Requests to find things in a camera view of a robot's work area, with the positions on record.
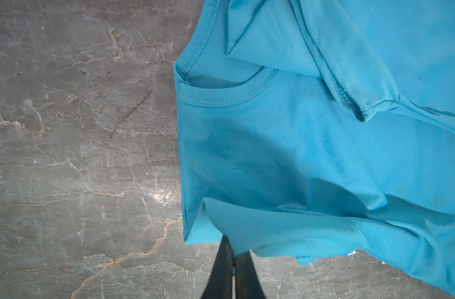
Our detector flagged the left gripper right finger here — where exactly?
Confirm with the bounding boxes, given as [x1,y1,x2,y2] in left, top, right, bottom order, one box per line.
[235,252,267,299]

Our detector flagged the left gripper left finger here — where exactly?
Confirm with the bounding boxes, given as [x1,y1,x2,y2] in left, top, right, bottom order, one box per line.
[201,235,234,299]

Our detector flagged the blue t shirt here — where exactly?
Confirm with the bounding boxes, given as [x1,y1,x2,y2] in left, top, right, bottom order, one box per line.
[174,1,455,296]

